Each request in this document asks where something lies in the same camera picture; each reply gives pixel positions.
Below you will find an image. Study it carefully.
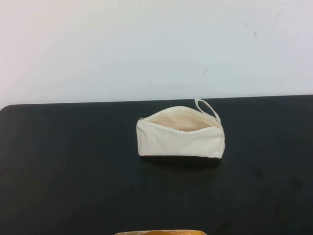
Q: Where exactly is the yellow glossy object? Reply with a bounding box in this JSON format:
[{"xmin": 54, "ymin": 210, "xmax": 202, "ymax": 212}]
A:
[{"xmin": 114, "ymin": 229, "xmax": 206, "ymax": 235}]

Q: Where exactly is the cream canvas pencil case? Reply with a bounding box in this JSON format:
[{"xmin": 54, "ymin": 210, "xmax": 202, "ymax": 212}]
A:
[{"xmin": 135, "ymin": 98, "xmax": 225, "ymax": 158}]

